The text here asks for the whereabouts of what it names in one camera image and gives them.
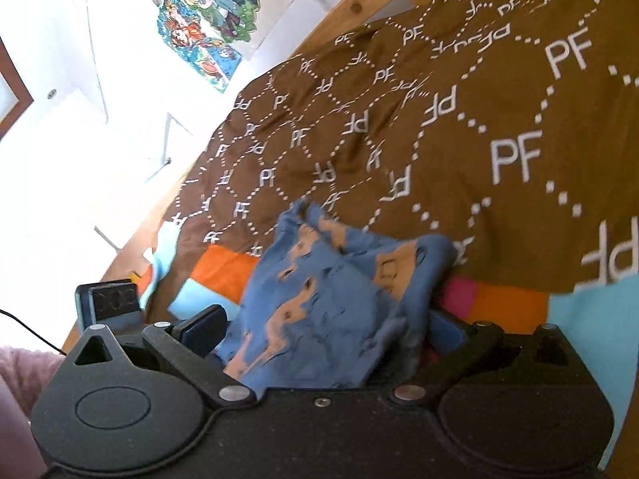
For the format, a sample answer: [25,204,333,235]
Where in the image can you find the colourful patchwork blanket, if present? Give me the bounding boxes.
[134,220,639,471]

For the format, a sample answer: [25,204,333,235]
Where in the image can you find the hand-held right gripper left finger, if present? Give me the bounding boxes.
[64,304,255,408]

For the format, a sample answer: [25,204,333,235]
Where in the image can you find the cartoon figures wall poster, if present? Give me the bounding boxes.
[126,0,294,95]

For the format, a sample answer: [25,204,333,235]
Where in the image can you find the brown patterned blanket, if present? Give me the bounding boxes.
[142,0,639,311]

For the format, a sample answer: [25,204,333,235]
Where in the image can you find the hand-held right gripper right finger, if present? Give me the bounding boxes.
[392,312,576,402]

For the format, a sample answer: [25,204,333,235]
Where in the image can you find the wooden bed frame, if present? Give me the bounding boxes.
[64,0,446,356]

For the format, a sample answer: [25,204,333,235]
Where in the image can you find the black cable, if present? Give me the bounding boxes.
[0,308,67,356]

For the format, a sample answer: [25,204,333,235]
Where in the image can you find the blue bear print pants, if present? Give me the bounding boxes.
[214,198,458,391]

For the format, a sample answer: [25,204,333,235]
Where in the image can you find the brown framed window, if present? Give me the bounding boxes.
[0,40,35,137]

